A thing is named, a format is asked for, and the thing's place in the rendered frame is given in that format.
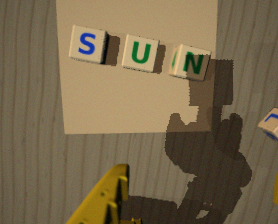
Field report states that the tan flat mat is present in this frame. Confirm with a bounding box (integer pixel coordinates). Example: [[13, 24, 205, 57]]
[[56, 0, 218, 134]]

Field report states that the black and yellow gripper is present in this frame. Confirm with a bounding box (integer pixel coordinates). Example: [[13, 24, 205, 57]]
[[66, 164, 278, 224]]

